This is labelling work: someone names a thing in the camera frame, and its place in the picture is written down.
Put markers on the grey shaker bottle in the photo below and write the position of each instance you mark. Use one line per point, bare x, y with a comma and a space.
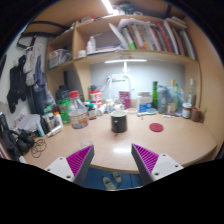
162, 100

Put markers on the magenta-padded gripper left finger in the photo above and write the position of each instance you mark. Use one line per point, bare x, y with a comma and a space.
58, 166

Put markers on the silver tube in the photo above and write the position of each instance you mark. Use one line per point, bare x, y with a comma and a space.
54, 131

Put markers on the black mug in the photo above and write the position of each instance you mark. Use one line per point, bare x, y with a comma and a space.
119, 124

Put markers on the wooden shelf unit with books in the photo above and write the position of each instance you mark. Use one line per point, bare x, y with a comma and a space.
133, 36

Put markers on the white power strip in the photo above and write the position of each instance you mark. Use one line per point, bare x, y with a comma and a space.
116, 78

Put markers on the yellow-capped bottle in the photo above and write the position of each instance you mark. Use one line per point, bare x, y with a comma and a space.
172, 91

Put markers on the magenta box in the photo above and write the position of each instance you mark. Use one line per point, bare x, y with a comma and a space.
125, 100

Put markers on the white strip desk lamp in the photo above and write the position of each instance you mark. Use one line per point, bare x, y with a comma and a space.
125, 61

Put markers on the brown jar with white lid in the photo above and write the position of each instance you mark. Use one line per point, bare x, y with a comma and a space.
186, 111

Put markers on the pair of slippers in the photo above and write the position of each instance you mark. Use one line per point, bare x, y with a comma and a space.
111, 181

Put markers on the ceiling tube light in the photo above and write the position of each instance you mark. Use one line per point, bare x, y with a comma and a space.
108, 6

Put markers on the blue and white carton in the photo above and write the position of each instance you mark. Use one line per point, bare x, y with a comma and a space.
145, 102

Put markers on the dark hanging clothes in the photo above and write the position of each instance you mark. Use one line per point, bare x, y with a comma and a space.
23, 83

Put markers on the clear glass bottle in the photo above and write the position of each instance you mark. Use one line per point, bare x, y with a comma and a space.
191, 95

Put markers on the tall green bottle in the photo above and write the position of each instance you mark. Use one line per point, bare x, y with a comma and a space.
155, 95

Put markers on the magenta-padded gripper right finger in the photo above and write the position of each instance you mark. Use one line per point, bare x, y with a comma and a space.
165, 165

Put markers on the clear red-capped drink bottle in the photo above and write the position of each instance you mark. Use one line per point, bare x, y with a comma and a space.
78, 118

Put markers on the brown mug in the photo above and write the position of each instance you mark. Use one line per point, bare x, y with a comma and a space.
196, 115

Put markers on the flat round red coaster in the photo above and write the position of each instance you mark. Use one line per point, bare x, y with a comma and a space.
156, 127

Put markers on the white paper sheet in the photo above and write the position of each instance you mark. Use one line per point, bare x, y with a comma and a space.
29, 122

